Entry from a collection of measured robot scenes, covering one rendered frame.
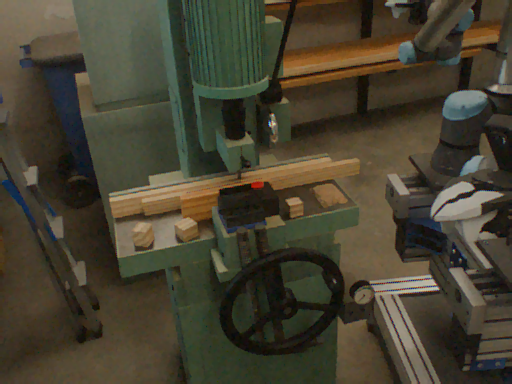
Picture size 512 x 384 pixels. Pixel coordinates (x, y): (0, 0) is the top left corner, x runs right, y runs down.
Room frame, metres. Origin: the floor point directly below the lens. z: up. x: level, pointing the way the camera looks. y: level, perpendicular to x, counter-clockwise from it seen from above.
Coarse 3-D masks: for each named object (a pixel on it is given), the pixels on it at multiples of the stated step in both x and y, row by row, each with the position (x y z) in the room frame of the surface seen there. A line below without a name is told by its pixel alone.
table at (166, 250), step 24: (288, 192) 1.16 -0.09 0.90; (144, 216) 1.09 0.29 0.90; (168, 216) 1.08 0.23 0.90; (288, 216) 1.04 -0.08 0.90; (312, 216) 1.04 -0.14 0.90; (336, 216) 1.06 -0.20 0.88; (120, 240) 0.99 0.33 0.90; (168, 240) 0.97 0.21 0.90; (192, 240) 0.97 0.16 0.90; (216, 240) 0.98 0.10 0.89; (288, 240) 1.02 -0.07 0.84; (120, 264) 0.92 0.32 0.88; (144, 264) 0.93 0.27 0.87; (168, 264) 0.95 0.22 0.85; (216, 264) 0.91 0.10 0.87; (288, 264) 0.92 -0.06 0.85
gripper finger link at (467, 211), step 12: (480, 192) 0.55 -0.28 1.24; (492, 192) 0.54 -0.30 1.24; (444, 204) 0.52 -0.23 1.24; (456, 204) 0.52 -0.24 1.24; (468, 204) 0.52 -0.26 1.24; (444, 216) 0.51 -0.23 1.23; (456, 216) 0.51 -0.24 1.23; (468, 216) 0.51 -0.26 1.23; (480, 216) 0.52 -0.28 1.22; (492, 216) 0.53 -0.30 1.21; (468, 228) 0.51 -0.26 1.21; (480, 228) 0.52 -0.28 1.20; (468, 240) 0.51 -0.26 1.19
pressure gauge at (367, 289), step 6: (360, 282) 1.03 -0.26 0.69; (366, 282) 1.03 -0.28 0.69; (354, 288) 1.01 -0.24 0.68; (360, 288) 1.00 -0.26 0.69; (366, 288) 1.01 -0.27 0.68; (372, 288) 1.01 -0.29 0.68; (354, 294) 1.00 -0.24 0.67; (360, 294) 1.01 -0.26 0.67; (366, 294) 1.01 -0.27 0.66; (372, 294) 1.02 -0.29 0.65; (354, 300) 1.00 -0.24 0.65; (366, 300) 1.01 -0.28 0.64
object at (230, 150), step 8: (216, 128) 1.23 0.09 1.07; (224, 128) 1.22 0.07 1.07; (216, 136) 1.23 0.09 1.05; (224, 136) 1.17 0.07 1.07; (248, 136) 1.16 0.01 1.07; (216, 144) 1.23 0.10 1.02; (224, 144) 1.13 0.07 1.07; (232, 144) 1.12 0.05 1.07; (240, 144) 1.12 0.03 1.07; (248, 144) 1.12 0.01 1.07; (224, 152) 1.14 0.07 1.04; (232, 152) 1.11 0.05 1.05; (240, 152) 1.11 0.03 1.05; (248, 152) 1.12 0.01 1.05; (224, 160) 1.15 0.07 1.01; (232, 160) 1.11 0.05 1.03; (240, 160) 1.11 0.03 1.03; (232, 168) 1.11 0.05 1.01; (240, 168) 1.11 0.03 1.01
